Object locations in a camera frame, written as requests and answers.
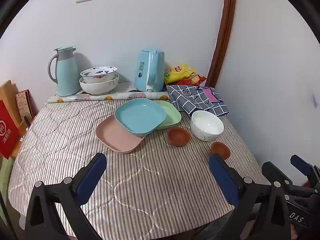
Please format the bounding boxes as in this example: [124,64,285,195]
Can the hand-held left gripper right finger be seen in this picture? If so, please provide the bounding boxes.
[209,154,292,240]

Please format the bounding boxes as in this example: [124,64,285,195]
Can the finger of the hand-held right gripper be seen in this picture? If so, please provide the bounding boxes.
[290,154,320,195]
[262,161,294,188]

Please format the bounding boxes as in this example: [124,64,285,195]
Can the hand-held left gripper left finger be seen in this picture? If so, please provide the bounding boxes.
[24,152,108,240]

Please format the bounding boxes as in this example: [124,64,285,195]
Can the small brown bowl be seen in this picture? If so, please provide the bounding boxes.
[167,127,191,147]
[210,141,231,159]

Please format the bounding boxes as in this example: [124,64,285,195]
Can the pink square plate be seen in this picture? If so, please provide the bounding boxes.
[95,114,146,154]

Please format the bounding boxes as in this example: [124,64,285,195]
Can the white bowl with blue print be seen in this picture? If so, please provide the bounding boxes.
[190,110,224,142]

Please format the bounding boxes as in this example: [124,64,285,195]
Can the blue square plate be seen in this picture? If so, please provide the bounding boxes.
[114,98,167,134]

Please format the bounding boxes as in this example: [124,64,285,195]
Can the green square plate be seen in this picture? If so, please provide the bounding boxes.
[152,100,182,130]

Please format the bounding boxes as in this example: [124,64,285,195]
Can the striped quilted tablecloth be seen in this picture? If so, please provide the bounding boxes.
[7,81,269,238]

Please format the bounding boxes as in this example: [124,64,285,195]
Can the grey checked cloth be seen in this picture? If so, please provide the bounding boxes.
[166,84,230,118]

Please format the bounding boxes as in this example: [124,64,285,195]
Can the large white bowl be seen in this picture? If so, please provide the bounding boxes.
[79,73,120,95]

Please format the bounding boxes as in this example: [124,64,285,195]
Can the red box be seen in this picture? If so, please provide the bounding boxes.
[0,99,20,159]

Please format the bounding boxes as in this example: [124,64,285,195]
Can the patterned book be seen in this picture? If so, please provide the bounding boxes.
[15,89,34,125]

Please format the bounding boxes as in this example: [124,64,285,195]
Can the floral porcelain bowl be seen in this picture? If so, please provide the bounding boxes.
[80,66,117,84]

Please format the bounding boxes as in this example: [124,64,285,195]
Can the red chip bag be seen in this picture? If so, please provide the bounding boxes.
[175,74,207,86]

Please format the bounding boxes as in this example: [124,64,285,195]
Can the light blue thermos jug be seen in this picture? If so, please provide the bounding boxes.
[48,46,81,97]

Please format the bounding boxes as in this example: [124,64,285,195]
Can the light blue electric kettle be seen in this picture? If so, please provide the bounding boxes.
[134,48,165,92]

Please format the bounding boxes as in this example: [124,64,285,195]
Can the yellow chip bag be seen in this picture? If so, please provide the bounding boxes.
[164,64,197,85]

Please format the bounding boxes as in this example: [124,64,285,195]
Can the brown cardboard box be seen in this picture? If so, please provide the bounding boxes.
[0,80,23,128]

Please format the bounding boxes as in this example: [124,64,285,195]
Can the brown wooden door frame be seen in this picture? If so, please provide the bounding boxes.
[205,0,238,88]

